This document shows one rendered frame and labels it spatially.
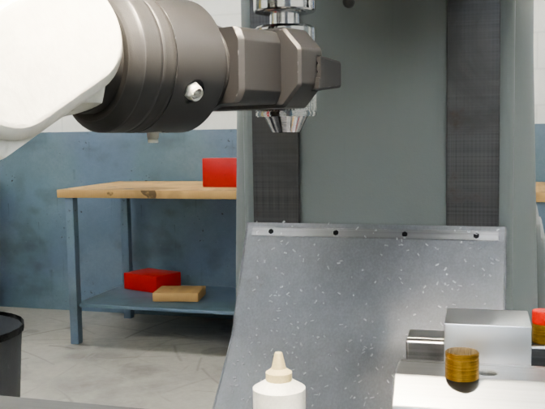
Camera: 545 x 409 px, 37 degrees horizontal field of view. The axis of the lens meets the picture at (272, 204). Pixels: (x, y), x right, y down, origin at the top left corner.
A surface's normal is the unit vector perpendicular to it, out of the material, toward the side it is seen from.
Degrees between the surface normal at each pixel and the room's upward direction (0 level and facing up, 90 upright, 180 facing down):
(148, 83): 112
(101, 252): 90
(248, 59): 90
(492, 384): 40
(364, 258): 63
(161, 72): 101
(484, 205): 90
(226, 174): 90
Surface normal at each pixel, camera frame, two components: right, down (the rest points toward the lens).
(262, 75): 0.75, 0.05
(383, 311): -0.27, -0.37
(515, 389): -0.18, -0.70
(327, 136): -0.29, 0.09
